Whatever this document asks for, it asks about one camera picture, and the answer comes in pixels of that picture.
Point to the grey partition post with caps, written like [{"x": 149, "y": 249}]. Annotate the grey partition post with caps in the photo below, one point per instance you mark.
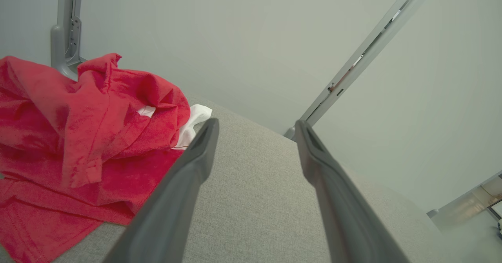
[{"x": 66, "y": 19}]

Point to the red shirt with white sleeves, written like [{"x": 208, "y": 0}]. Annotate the red shirt with white sleeves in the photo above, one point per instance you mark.
[{"x": 47, "y": 223}]

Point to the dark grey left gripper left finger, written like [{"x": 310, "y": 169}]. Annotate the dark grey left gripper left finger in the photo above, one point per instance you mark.
[{"x": 164, "y": 212}]

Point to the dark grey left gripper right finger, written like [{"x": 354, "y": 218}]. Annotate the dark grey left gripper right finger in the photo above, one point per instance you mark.
[{"x": 345, "y": 216}]

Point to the slim grey partition post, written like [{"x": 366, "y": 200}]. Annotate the slim grey partition post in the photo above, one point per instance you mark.
[{"x": 364, "y": 51}]

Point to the red shorts with white stripe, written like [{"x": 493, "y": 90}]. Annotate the red shorts with white stripe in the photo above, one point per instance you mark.
[{"x": 98, "y": 110}]

